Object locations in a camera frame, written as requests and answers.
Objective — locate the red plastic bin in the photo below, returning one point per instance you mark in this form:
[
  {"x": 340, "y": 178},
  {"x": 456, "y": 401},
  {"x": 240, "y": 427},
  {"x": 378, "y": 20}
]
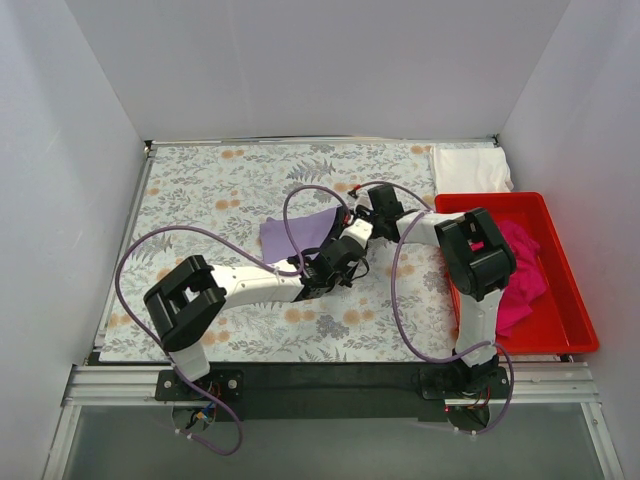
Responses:
[{"x": 559, "y": 323}]

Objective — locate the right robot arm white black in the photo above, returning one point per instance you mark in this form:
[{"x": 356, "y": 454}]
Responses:
[{"x": 479, "y": 263}]

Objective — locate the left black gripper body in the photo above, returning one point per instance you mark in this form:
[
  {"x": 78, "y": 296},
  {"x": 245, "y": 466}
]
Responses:
[{"x": 341, "y": 226}]

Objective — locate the floral table mat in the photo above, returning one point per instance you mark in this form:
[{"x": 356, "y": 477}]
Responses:
[{"x": 211, "y": 200}]

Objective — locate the magenta t shirt in bin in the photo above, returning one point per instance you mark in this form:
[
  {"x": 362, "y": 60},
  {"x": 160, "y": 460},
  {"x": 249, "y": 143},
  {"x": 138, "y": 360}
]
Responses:
[{"x": 526, "y": 284}]

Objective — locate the purple t shirt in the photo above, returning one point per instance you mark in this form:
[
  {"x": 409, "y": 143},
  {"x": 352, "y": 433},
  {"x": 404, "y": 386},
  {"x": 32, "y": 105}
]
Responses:
[{"x": 309, "y": 232}]

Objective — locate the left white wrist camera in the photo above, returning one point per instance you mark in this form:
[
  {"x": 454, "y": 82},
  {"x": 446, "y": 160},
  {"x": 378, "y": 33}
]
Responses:
[{"x": 360, "y": 231}]

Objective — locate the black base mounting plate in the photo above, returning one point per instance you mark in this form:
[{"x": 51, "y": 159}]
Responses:
[{"x": 270, "y": 391}]

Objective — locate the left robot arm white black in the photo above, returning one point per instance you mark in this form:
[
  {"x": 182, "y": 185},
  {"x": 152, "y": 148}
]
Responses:
[{"x": 185, "y": 302}]

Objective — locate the aluminium frame rail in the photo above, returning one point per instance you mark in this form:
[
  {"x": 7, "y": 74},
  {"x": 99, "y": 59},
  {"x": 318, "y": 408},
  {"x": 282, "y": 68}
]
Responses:
[{"x": 111, "y": 426}]

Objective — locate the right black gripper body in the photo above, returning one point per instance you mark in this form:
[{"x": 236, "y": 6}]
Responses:
[{"x": 385, "y": 213}]

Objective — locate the white folded t shirt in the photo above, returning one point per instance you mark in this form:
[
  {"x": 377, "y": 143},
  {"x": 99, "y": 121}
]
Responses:
[{"x": 471, "y": 170}]

